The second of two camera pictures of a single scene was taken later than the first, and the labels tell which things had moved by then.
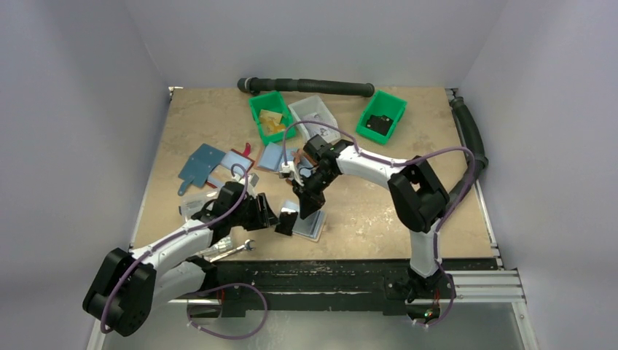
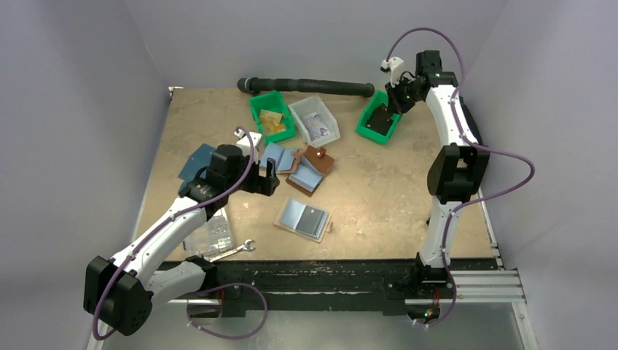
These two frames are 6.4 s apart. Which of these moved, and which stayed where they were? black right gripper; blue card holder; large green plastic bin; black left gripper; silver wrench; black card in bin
Moved: black right gripper; black left gripper
Stayed: black card in bin; blue card holder; large green plastic bin; silver wrench
